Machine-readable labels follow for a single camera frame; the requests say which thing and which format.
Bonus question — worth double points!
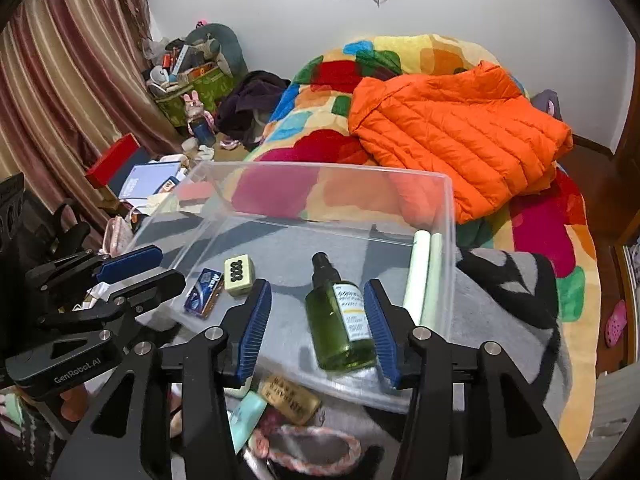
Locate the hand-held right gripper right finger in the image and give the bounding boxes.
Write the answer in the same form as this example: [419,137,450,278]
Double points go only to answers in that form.
[362,278,581,480]

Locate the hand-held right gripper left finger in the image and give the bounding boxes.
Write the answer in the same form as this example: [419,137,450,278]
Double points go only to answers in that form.
[50,277,274,480]

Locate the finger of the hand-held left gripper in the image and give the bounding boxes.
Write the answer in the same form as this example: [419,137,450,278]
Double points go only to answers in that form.
[25,245,164,302]
[37,269,187,334]

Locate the green spray bottle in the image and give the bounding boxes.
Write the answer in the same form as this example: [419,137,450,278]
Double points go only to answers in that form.
[305,251,377,372]

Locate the mint green tube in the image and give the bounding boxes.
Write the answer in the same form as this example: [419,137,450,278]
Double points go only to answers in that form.
[227,390,268,456]

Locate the clear plastic storage box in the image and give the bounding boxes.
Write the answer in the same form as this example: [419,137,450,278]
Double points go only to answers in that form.
[117,160,457,413]

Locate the pink white braided rope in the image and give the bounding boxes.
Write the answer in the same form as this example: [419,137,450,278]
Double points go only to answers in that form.
[247,422,362,473]

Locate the pink pouch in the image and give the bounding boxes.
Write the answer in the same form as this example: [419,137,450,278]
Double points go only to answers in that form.
[100,215,133,256]

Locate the small blue packet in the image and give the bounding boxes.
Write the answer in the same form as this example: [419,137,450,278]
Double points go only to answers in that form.
[184,267,224,317]

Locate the cream tile with dark dots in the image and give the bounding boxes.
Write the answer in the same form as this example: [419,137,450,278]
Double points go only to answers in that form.
[223,256,256,293]

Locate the white stick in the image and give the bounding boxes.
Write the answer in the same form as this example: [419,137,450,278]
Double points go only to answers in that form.
[402,230,431,317]

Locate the pale green stick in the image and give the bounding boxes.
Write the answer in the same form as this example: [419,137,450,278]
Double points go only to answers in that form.
[420,232,445,329]

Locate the gold foil packet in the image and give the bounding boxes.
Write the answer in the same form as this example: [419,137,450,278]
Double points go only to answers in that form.
[257,374,322,426]

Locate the white booklet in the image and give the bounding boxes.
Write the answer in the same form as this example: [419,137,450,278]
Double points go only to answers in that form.
[120,162,182,202]

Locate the dark blue notebook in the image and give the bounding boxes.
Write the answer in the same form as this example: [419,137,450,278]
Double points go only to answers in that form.
[107,147,151,196]

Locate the red box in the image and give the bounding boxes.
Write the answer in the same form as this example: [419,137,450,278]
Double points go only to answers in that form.
[85,133,141,186]

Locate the grey and black blanket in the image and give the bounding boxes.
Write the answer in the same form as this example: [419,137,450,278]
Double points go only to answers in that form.
[165,247,573,480]

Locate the black chair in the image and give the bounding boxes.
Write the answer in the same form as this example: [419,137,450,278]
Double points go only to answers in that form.
[0,175,91,281]

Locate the dark blue bottle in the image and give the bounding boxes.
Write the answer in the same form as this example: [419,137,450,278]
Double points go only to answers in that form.
[192,115,216,144]

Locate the pink bunny toy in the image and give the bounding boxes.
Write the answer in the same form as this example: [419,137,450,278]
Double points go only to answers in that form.
[182,90,216,136]

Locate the green storage bin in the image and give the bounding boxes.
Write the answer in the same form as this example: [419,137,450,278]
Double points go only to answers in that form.
[152,62,236,128]

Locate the dark clothes pile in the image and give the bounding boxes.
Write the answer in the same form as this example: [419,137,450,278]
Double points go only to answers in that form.
[215,71,292,148]

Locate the striped pink beige curtain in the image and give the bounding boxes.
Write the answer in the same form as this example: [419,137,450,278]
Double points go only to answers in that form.
[0,0,186,221]

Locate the orange down jacket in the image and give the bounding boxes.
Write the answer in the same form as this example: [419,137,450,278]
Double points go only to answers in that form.
[347,60,574,225]

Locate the colourful patchwork blanket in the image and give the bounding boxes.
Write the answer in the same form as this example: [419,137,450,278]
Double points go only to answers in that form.
[222,34,601,461]

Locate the pink clog shoe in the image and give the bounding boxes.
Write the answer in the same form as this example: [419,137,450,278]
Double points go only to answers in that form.
[605,300,628,348]

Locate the grey green cushion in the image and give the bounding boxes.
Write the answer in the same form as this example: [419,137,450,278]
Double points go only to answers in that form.
[185,23,248,78]

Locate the grey purple cloth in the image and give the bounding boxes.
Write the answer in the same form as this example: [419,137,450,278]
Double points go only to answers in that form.
[532,90,563,121]

